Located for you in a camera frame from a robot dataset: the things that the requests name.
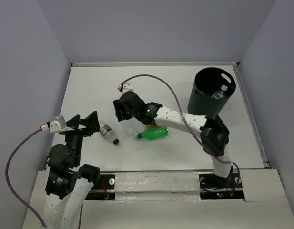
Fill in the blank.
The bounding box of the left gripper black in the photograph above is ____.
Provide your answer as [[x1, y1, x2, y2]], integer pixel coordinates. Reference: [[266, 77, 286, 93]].
[[63, 109, 100, 165]]

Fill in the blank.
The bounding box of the clear bottle blue label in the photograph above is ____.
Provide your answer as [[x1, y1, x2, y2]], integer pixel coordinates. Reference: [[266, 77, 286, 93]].
[[120, 111, 145, 135]]

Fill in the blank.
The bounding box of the clear bottle black cap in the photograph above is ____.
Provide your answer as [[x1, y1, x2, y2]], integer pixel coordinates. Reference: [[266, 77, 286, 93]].
[[99, 121, 120, 146]]

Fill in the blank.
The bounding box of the green plastic bottle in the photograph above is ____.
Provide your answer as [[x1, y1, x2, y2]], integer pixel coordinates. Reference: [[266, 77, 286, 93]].
[[137, 127, 168, 140]]

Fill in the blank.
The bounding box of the clear bottle green white label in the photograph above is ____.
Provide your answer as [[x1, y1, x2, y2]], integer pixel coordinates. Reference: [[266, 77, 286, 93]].
[[211, 85, 228, 99]]

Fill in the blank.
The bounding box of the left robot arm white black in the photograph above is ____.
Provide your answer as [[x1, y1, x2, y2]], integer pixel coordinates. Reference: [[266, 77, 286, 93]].
[[41, 111, 100, 229]]

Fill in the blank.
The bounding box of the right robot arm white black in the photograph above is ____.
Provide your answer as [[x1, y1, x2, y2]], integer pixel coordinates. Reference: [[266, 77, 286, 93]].
[[113, 91, 233, 188]]

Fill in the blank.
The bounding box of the black plastic bin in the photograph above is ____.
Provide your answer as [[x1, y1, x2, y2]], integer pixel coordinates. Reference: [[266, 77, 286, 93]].
[[187, 67, 236, 115]]

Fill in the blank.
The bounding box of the white foam front board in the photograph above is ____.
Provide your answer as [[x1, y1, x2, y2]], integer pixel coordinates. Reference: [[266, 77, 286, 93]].
[[114, 172, 201, 203]]

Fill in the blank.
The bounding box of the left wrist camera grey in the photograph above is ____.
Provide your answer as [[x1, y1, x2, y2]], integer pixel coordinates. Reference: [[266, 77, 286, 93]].
[[40, 115, 67, 133]]

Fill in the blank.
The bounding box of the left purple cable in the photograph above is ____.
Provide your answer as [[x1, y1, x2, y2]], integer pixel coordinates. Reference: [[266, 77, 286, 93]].
[[5, 125, 84, 229]]

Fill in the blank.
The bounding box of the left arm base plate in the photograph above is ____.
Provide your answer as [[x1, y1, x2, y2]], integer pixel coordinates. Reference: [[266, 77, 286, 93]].
[[85, 173, 116, 201]]

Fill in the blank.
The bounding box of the aluminium table edge rail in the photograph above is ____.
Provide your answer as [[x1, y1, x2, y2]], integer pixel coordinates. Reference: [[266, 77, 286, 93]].
[[71, 62, 240, 67]]

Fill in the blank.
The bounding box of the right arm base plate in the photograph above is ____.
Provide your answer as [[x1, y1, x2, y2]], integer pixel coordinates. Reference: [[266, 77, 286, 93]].
[[199, 173, 245, 200]]

